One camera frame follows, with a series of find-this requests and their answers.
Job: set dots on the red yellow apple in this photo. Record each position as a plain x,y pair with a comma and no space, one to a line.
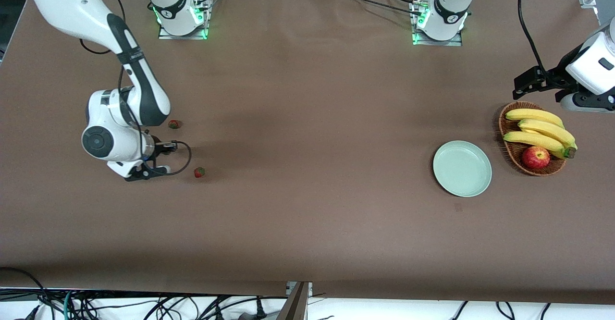
535,158

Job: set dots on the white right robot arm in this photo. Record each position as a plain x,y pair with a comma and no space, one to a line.
72,7

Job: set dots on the yellow banana bunch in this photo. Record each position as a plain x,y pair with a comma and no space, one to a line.
543,128

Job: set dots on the brown table cover sheet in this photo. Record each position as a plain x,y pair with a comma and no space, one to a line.
307,118

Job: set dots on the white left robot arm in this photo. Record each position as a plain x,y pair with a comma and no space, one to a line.
451,3

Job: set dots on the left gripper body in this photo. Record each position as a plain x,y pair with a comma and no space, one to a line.
558,75

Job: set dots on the red strawberry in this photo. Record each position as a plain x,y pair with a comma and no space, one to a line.
199,172
174,124

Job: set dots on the brown wicker basket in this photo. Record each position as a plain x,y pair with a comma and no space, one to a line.
514,156

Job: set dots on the light green round plate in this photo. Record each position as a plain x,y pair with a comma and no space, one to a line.
461,171

